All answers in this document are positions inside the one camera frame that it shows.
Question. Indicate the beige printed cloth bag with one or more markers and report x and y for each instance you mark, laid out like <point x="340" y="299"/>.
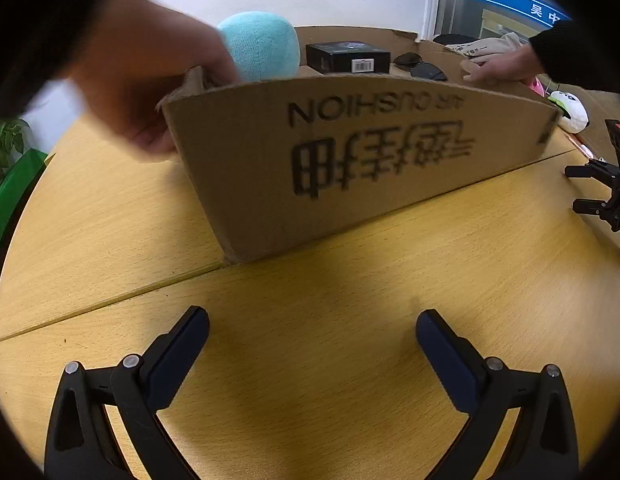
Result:
<point x="490" y="46"/>

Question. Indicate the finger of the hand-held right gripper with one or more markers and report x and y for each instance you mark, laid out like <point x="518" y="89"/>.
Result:
<point x="597" y="167"/>
<point x="595" y="207"/>

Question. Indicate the pink plush toy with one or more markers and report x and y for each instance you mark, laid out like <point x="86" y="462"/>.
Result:
<point x="537" y="86"/>

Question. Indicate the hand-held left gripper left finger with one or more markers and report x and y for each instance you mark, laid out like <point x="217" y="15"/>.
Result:
<point x="182" y="355"/>

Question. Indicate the person's right hand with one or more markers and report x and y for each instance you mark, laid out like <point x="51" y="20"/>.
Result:
<point x="510" y="67"/>

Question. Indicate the dark cloth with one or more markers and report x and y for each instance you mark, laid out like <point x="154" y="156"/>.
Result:
<point x="450" y="39"/>

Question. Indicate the person's left forearm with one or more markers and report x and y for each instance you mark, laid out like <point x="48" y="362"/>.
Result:
<point x="64" y="25"/>

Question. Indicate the pig plush toy teal clothes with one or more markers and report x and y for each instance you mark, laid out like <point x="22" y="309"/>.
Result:
<point x="260" y="45"/>

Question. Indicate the panda plush toy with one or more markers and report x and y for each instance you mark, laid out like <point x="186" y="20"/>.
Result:
<point x="572" y="110"/>

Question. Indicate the person's right forearm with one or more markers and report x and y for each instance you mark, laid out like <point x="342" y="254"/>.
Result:
<point x="575" y="55"/>

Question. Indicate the person's left hand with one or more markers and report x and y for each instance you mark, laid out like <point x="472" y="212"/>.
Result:
<point x="139" y="70"/>

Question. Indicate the green cabinet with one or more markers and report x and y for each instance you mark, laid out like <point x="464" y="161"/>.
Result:
<point x="9" y="195"/>

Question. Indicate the green potted plant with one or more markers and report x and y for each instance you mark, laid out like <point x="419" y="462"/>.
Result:
<point x="7" y="140"/>

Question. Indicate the small black product box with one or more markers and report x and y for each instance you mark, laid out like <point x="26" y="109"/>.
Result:
<point x="340" y="57"/>

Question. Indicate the black sunglasses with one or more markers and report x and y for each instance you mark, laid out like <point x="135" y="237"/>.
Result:
<point x="430" y="71"/>

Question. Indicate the brown cardboard box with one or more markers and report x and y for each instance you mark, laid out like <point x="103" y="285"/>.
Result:
<point x="390" y="160"/>

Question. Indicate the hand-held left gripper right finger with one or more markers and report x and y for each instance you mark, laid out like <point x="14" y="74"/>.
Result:
<point x="447" y="360"/>

